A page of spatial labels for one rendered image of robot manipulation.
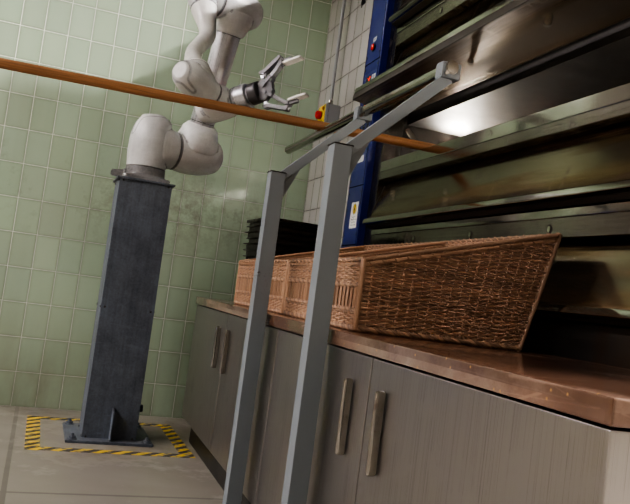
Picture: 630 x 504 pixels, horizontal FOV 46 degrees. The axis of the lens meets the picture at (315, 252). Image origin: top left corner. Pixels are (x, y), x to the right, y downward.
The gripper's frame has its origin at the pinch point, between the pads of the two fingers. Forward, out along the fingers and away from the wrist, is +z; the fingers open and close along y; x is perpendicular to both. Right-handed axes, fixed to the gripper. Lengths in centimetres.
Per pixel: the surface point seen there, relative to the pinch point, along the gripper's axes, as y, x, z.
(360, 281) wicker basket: 86, 69, 39
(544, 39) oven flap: 25, 22, 79
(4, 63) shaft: 3, 70, -59
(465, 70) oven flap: 16, -1, 54
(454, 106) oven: 14, -28, 42
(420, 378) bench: 108, 99, 59
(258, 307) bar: 82, 43, -1
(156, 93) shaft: 10, 39, -30
